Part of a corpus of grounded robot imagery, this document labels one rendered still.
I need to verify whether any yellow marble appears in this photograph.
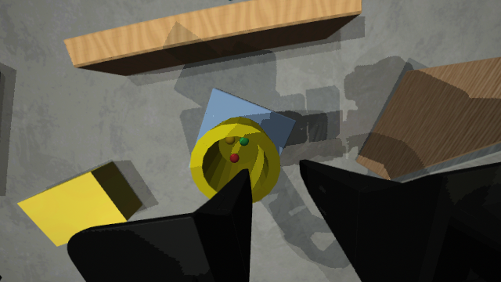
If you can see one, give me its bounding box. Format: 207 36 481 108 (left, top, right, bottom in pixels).
225 136 235 145

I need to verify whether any dark red ball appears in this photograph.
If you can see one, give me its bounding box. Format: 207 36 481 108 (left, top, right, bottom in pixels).
230 154 239 163

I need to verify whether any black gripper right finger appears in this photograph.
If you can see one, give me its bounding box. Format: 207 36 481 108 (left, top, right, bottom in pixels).
299 159 501 282

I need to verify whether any dark green ball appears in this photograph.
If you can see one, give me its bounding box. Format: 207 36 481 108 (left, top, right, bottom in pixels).
240 137 249 146

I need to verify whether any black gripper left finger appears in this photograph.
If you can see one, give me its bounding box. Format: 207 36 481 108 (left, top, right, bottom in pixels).
67 168 253 282

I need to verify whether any wooden plank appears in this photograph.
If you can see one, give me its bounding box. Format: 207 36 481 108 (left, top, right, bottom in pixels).
64 0 362 76

